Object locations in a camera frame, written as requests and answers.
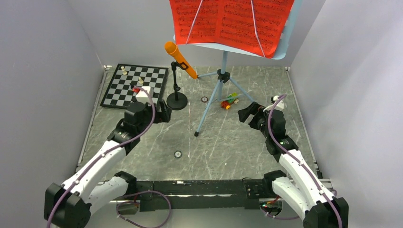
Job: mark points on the poker chip near stand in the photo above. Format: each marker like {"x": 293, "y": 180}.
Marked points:
{"x": 204, "y": 99}

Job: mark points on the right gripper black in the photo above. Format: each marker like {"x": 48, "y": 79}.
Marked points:
{"x": 253, "y": 109}

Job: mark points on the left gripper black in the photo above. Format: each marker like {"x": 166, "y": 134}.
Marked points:
{"x": 163, "y": 116}

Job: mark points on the light blue music stand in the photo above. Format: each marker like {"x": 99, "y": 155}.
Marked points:
{"x": 223, "y": 76}

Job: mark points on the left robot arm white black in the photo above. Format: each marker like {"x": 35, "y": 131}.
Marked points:
{"x": 72, "y": 203}

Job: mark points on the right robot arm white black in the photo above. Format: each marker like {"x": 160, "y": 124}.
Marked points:
{"x": 300, "y": 188}

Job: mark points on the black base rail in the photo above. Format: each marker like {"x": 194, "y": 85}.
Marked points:
{"x": 243, "y": 193}

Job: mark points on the red sheet music paper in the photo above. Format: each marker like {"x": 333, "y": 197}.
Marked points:
{"x": 254, "y": 26}

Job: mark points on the orange toy microphone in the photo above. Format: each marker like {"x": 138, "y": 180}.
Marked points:
{"x": 172, "y": 49}

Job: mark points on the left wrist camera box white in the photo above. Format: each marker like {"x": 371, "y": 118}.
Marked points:
{"x": 143, "y": 94}

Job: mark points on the white chess pawn far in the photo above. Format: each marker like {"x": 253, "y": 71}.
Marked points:
{"x": 123, "y": 69}

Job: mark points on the black white chessboard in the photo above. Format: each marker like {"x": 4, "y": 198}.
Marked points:
{"x": 120, "y": 90}

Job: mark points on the poker chip near front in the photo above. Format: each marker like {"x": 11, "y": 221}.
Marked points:
{"x": 178, "y": 154}

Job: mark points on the colourful toy brick car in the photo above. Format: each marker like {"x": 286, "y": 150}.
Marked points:
{"x": 228, "y": 103}

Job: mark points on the black microphone stand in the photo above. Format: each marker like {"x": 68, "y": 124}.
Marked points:
{"x": 177, "y": 100}

